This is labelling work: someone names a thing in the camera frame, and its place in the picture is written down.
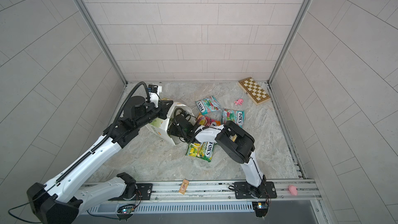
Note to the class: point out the yellow green candy bag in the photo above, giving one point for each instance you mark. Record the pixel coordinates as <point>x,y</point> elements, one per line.
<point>203,150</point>

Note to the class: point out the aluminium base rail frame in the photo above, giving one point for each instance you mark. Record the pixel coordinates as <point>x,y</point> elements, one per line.
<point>216,196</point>

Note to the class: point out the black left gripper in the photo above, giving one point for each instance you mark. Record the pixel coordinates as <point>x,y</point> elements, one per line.
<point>162,110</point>

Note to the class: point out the metal corner strip right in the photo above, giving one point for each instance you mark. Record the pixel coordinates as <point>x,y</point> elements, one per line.
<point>295,27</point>

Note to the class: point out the teal Fox's mint candy bag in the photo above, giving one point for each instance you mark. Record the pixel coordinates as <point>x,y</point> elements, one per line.
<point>208,105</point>

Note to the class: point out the small wooden mousetrap block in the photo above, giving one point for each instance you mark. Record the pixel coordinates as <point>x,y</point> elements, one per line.
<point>183,186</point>

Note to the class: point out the metal corner strip left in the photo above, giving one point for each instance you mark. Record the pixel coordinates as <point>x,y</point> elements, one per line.
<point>99,37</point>

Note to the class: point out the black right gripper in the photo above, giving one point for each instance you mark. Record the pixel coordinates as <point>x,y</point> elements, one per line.
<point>171,129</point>

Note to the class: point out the metal corner strip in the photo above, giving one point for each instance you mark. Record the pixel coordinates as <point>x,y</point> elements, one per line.
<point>295,27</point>
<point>99,37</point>

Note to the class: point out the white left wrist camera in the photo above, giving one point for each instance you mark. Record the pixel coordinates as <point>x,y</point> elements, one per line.
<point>154,93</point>

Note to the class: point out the illustrated white paper bag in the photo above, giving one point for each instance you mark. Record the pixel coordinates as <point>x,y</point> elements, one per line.
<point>160,127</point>

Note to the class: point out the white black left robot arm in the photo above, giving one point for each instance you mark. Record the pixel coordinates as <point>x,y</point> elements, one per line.
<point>60,200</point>

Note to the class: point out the pink pig toy on rail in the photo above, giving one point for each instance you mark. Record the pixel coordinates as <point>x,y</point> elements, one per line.
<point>293,190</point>

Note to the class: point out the wooden folding chessboard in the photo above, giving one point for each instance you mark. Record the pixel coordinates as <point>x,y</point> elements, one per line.
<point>254,91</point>

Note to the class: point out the pink pig toy on table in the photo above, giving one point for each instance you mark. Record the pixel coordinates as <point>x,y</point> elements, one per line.
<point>238,102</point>

